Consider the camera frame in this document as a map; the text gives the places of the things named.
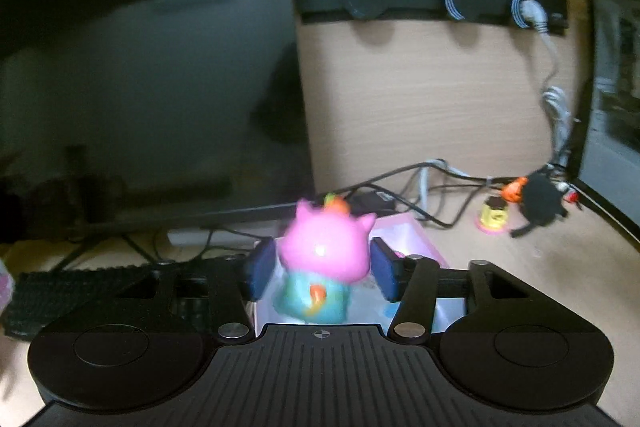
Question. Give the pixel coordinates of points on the yellow cupcake toy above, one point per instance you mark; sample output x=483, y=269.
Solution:
x=492, y=217

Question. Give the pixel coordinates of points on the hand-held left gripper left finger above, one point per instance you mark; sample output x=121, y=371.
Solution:
x=260, y=269

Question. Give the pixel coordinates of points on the red capped small bottle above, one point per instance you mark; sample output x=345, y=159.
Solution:
x=573, y=198

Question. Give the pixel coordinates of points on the black keyboard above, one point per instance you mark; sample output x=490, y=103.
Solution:
x=60, y=297

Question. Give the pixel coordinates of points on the pink pig toy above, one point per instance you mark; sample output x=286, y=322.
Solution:
x=325, y=252

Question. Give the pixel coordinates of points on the pink cardboard box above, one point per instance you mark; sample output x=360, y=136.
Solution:
x=405, y=237

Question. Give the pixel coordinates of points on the black computer monitor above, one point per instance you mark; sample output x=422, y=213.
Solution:
x=150, y=57

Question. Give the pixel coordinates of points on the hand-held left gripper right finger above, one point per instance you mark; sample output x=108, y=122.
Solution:
x=385, y=269

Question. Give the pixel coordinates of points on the small orange toy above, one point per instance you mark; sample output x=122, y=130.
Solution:
x=514, y=190

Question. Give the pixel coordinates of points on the black plush toy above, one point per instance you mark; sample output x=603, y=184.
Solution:
x=542, y=202

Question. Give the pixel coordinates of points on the pink gift box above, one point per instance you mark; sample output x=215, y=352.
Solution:
x=4, y=287

